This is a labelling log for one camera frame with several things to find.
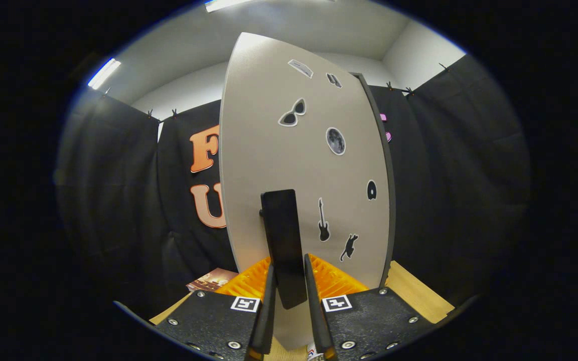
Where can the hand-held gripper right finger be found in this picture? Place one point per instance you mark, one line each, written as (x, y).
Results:
(314, 311)

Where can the white canvas shoe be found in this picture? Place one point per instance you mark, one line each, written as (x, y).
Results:
(312, 353)

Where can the narrow ceiling light strip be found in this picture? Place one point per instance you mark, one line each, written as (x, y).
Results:
(104, 74)

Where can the brown cover book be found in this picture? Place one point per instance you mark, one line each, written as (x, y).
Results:
(213, 279)

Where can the black backdrop cloth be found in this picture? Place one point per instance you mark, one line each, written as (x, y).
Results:
(108, 200)

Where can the light grey shoe cabinet door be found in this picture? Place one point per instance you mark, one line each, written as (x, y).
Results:
(269, 125)

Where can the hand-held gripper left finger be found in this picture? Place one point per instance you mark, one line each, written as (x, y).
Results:
(266, 311)

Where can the row of black cloth clips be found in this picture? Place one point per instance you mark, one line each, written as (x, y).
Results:
(408, 91)

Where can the dark grey shoe cabinet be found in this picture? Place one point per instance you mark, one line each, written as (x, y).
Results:
(392, 200)

